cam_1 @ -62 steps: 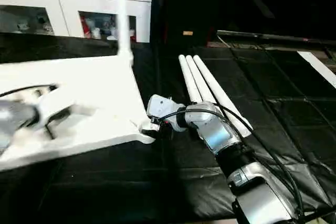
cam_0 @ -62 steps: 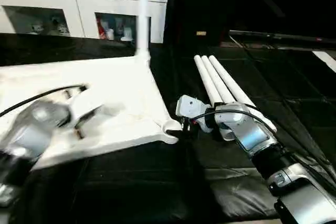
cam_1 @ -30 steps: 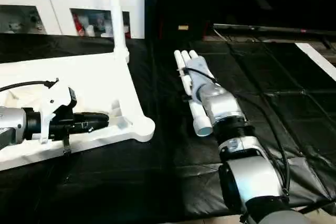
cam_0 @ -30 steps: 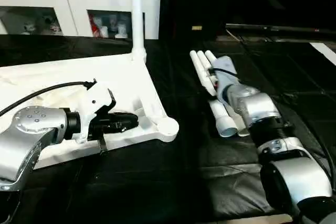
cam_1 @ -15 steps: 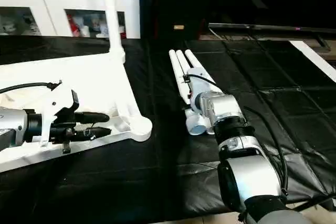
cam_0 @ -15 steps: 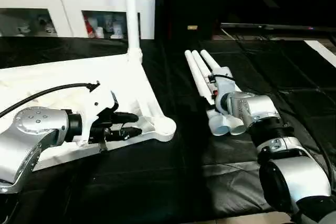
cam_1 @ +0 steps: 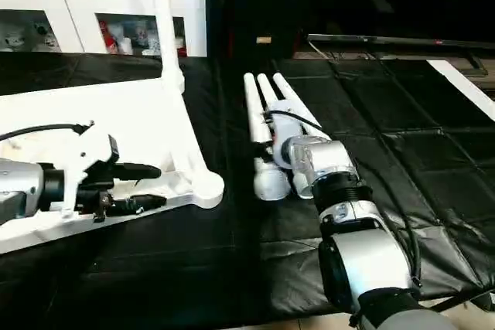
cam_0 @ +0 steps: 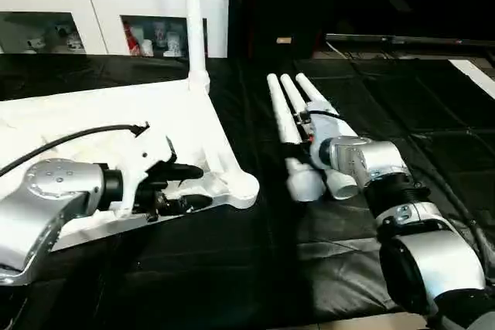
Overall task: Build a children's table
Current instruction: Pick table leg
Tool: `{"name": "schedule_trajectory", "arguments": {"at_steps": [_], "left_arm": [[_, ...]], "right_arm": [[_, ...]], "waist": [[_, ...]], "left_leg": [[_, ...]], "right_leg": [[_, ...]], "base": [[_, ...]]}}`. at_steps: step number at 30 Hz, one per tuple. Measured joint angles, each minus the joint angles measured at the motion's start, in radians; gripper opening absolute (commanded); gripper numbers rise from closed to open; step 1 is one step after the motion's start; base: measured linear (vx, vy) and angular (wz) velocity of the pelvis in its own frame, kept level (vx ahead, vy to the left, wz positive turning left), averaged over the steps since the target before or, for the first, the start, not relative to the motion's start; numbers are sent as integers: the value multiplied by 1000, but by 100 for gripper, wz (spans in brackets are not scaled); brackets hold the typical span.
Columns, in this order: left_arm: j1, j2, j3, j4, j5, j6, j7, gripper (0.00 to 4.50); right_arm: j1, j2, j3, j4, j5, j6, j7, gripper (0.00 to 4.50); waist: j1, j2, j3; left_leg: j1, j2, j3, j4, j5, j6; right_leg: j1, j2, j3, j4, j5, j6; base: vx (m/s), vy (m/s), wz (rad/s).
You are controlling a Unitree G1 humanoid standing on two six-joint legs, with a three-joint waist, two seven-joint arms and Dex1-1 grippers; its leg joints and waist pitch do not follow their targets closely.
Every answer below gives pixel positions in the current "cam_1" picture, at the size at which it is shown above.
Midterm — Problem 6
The white plastic table leg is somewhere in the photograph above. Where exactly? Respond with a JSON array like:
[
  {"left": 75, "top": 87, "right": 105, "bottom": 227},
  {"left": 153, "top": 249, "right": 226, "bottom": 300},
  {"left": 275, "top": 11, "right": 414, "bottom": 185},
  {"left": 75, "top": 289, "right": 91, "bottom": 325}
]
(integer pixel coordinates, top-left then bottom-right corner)
[
  {"left": 149, "top": 0, "right": 186, "bottom": 95},
  {"left": 258, "top": 73, "right": 315, "bottom": 199},
  {"left": 244, "top": 73, "right": 292, "bottom": 202},
  {"left": 272, "top": 72, "right": 329, "bottom": 141}
]

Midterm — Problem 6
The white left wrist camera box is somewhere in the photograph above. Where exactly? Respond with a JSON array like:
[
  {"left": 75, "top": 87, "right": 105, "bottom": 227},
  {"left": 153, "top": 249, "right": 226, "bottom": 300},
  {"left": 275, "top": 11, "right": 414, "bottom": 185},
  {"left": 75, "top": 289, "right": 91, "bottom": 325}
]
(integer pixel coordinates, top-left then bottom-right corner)
[{"left": 60, "top": 125, "right": 121, "bottom": 216}]

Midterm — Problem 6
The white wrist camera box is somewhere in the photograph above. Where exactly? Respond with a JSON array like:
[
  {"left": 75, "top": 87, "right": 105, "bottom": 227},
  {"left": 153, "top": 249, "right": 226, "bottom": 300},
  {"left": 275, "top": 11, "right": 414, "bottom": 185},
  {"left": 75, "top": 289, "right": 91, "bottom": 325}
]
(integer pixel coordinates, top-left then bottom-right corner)
[
  {"left": 267, "top": 141, "right": 299, "bottom": 170},
  {"left": 60, "top": 125, "right": 121, "bottom": 216}
]

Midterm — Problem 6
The black work mat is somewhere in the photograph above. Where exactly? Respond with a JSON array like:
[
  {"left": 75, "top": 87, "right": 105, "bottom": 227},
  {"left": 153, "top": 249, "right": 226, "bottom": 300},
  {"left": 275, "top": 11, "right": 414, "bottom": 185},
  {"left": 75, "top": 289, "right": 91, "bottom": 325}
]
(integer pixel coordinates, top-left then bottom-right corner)
[{"left": 0, "top": 52, "right": 495, "bottom": 330}]

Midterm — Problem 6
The crumpled black plastic sheet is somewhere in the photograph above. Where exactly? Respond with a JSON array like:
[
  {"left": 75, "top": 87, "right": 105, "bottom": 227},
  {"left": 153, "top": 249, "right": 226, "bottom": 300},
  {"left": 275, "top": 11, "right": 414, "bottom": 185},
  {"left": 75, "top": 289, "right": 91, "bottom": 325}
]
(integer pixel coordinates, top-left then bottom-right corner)
[{"left": 263, "top": 60, "right": 495, "bottom": 315}]

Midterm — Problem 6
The black bar with white label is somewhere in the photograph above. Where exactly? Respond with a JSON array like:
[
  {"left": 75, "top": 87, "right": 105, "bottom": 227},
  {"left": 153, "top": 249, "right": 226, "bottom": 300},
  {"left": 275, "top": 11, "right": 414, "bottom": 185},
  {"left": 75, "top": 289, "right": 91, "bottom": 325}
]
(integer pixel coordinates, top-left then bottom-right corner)
[{"left": 429, "top": 290, "right": 495, "bottom": 314}]

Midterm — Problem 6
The white plastic table top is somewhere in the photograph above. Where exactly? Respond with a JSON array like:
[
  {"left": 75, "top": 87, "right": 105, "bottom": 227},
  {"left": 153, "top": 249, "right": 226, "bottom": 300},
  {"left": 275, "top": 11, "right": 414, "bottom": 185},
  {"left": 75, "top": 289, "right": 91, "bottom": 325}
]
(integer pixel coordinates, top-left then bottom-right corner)
[{"left": 0, "top": 75, "right": 225, "bottom": 257}]

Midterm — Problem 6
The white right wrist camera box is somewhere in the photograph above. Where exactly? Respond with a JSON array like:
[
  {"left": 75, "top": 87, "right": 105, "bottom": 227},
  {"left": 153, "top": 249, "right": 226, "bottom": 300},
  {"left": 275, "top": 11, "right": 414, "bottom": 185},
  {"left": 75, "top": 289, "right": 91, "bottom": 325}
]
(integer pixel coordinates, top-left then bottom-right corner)
[{"left": 267, "top": 141, "right": 299, "bottom": 170}]

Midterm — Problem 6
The white cabinet with glass doors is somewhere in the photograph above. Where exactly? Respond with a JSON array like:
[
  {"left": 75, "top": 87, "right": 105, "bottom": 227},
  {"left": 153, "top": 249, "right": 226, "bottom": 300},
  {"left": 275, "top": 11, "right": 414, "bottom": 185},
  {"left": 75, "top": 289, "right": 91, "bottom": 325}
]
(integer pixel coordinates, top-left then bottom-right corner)
[{"left": 0, "top": 0, "right": 208, "bottom": 58}]

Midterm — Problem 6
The dark low furniture silver edge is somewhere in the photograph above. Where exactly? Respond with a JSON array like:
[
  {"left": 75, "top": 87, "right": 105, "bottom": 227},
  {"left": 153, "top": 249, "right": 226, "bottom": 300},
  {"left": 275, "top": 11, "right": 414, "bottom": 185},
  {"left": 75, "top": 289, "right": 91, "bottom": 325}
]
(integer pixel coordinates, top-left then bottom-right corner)
[{"left": 308, "top": 33, "right": 495, "bottom": 60}]

